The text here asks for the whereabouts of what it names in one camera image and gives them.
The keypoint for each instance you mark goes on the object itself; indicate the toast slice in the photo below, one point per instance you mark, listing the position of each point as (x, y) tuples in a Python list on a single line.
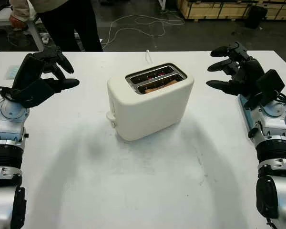
[(150, 90)]

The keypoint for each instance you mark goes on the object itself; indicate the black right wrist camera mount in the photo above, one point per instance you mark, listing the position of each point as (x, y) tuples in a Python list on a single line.
[(270, 82)]

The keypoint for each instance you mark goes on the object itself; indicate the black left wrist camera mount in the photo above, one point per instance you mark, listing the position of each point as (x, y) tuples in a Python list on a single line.
[(37, 93)]

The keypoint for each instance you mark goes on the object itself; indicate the person in beige jacket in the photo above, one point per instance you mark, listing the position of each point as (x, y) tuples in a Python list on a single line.
[(69, 28)]

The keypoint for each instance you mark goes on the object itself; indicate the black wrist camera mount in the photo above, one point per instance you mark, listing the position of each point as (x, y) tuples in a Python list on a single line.
[(270, 82), (37, 93)]

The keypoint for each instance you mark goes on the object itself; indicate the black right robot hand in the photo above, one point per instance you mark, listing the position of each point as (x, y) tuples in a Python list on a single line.
[(250, 71)]

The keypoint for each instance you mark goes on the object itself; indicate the black bin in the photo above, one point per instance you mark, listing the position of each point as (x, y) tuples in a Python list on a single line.
[(256, 16)]

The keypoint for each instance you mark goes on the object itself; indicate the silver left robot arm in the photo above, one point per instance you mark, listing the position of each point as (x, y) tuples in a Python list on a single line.
[(9, 124)]

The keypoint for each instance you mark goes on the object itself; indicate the white power strip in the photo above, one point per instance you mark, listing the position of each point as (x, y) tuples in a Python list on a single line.
[(45, 39)]

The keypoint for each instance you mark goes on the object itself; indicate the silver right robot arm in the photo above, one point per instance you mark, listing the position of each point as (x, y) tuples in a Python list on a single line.
[(274, 148)]

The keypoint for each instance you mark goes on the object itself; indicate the cream white toaster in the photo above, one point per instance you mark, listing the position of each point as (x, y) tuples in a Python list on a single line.
[(152, 114)]

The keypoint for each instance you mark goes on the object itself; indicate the wooden crate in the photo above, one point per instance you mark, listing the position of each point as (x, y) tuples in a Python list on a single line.
[(217, 12)]

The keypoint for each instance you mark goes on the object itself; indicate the person bare hand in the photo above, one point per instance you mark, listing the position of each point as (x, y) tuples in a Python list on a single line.
[(17, 22)]

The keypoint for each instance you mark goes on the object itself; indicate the blue plastic tray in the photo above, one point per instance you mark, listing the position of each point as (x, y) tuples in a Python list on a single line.
[(244, 107)]

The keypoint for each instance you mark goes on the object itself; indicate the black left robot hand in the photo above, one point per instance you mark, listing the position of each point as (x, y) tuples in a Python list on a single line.
[(26, 71)]

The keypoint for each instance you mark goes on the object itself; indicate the white office desk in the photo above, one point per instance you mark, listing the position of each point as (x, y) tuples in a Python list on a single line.
[(0, 17)]

